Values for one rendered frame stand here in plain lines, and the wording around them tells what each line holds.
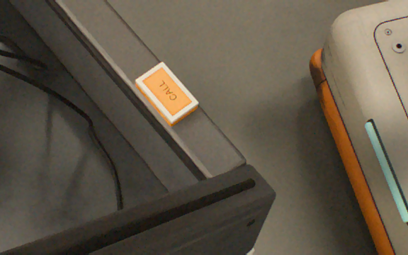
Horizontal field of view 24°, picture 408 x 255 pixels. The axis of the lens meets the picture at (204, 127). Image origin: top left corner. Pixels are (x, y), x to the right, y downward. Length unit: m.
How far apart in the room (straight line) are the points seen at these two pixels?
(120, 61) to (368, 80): 0.86
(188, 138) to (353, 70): 0.88
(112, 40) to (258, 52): 1.11
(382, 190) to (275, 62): 0.42
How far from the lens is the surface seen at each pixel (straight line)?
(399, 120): 1.63
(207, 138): 0.82
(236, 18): 1.99
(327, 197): 1.85
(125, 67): 0.85
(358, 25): 1.70
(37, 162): 0.94
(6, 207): 0.93
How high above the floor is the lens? 1.70
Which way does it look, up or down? 66 degrees down
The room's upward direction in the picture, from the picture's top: 12 degrees clockwise
